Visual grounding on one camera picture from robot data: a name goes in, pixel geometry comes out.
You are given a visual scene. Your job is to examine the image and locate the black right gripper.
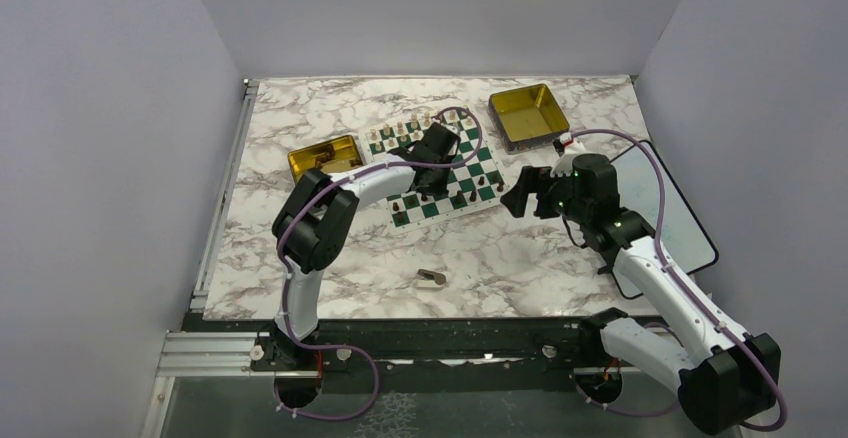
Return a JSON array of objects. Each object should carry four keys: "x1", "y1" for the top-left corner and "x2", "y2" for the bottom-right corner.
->
[{"x1": 501, "y1": 165, "x2": 591, "y2": 225}]

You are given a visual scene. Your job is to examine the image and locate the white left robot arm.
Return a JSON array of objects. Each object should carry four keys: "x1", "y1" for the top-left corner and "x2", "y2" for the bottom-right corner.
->
[{"x1": 272, "y1": 124, "x2": 460, "y2": 369}]

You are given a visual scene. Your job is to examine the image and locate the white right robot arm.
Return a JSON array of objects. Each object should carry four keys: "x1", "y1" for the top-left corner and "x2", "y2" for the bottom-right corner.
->
[{"x1": 501, "y1": 154, "x2": 783, "y2": 435}]

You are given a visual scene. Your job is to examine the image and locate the green white chess board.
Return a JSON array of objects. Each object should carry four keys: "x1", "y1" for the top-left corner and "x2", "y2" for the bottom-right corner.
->
[{"x1": 359, "y1": 125, "x2": 507, "y2": 235}]

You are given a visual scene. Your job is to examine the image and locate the light wooden chess pieces row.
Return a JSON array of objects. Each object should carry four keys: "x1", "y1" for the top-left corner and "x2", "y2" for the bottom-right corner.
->
[{"x1": 358, "y1": 108, "x2": 481, "y2": 157}]

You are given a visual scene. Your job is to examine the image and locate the gold tin with dark pieces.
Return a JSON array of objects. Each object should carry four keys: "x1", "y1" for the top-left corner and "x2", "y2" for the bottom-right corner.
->
[{"x1": 287, "y1": 134, "x2": 364, "y2": 183}]

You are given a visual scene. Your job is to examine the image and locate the dark chess pieces in tin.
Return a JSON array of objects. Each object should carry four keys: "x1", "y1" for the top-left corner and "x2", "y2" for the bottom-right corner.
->
[{"x1": 312, "y1": 152, "x2": 333, "y2": 169}]

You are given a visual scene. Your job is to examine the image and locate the empty gold tin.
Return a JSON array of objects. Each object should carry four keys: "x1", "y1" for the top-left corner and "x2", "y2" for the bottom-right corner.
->
[{"x1": 488, "y1": 83, "x2": 570, "y2": 154}]

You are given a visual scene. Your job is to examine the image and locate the white tablet with black frame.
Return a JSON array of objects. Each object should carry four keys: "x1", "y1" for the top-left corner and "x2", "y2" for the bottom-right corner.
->
[{"x1": 611, "y1": 140, "x2": 719, "y2": 275}]

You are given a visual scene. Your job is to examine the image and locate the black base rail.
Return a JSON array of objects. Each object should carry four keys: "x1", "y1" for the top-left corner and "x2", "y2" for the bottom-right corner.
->
[{"x1": 249, "y1": 317, "x2": 667, "y2": 400}]

